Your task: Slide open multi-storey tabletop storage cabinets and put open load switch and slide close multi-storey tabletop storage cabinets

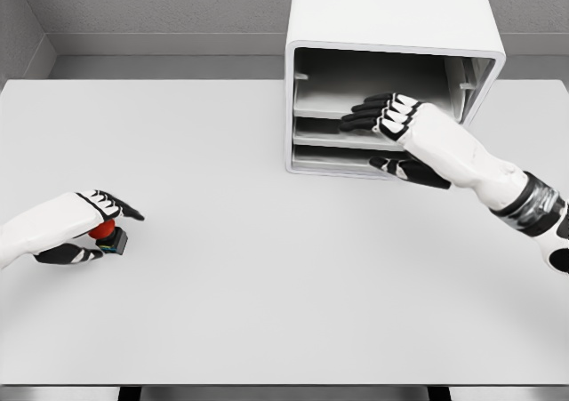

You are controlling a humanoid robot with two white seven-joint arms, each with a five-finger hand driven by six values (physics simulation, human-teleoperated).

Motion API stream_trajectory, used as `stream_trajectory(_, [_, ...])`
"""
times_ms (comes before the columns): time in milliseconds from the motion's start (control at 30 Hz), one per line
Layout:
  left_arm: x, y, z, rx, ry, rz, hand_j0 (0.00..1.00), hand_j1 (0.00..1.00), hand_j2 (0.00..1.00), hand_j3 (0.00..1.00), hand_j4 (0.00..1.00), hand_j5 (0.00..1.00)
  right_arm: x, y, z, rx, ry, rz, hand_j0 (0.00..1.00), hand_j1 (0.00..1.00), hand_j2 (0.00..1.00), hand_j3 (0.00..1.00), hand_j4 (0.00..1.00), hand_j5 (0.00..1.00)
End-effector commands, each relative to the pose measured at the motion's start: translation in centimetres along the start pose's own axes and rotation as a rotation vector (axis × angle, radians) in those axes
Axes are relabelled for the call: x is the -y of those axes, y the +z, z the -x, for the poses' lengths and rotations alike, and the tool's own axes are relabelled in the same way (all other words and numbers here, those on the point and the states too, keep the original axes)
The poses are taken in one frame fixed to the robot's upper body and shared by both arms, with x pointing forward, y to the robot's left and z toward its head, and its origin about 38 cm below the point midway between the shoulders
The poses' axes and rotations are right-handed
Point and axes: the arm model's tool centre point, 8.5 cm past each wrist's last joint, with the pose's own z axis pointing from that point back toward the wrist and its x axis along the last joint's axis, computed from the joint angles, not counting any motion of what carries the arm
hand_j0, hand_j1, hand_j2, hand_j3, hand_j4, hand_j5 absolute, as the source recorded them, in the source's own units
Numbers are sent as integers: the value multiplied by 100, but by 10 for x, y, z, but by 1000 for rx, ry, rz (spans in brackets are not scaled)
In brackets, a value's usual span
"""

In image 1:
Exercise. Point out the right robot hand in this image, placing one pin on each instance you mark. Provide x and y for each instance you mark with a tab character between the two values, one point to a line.
427	130

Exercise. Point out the red button black load switch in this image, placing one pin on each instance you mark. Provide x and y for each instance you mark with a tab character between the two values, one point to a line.
113	241

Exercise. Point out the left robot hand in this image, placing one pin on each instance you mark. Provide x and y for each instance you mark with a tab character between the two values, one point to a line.
75	223

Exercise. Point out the white multi-storey storage cabinet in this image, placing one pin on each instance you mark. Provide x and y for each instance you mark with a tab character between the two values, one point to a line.
391	14

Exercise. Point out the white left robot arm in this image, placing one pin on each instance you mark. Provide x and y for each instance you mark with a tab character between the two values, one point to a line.
15	241

